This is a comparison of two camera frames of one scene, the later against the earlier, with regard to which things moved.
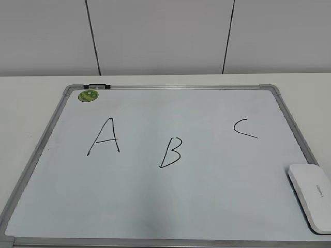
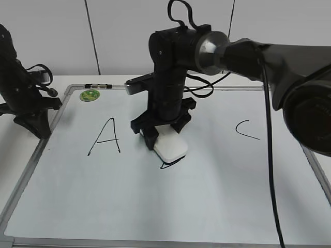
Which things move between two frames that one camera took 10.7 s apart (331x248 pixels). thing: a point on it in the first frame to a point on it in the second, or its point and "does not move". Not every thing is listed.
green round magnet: [87, 96] does not move
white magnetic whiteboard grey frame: [164, 166] does not move
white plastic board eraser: [311, 184] to [169, 145]
